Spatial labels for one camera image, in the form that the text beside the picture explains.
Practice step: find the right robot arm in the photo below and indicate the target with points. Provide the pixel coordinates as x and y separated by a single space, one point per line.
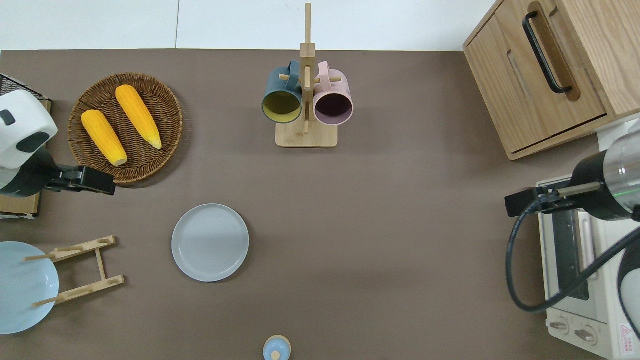
610 175

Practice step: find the wooden cabinet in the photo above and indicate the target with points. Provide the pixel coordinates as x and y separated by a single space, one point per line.
510 100

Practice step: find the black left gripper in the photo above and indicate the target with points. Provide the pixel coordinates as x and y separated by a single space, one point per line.
95 181

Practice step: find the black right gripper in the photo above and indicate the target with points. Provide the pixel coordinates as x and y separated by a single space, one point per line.
520 202

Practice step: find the gray plate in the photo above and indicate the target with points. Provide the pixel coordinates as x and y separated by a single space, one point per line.
210 242

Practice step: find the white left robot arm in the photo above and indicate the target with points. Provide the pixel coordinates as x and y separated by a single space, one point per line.
20 125

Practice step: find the short blunt corn cob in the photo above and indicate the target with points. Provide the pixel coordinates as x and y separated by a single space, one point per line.
103 137

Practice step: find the pink mug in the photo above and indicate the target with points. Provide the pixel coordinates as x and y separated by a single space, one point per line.
334 90

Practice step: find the teal mug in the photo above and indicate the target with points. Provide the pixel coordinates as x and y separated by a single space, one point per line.
282 90

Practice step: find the wooden dish rack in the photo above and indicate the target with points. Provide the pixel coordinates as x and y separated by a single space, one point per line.
100 262

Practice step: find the wooden mug tree stand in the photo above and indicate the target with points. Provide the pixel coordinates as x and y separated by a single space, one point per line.
306 136

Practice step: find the round wicker basket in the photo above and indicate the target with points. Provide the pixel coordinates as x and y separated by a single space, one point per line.
150 100

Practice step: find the blue bell with wooden knob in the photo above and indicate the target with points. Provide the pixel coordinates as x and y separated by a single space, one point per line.
276 347

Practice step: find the long pointed corn cob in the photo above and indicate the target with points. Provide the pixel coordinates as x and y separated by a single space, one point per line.
138 116

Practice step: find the toaster oven knob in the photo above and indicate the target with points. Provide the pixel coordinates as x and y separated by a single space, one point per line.
585 335
559 326

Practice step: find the light blue plate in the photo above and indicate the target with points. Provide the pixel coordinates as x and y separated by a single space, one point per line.
22 290

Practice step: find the white toaster oven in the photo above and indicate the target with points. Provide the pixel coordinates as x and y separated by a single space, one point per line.
565 310

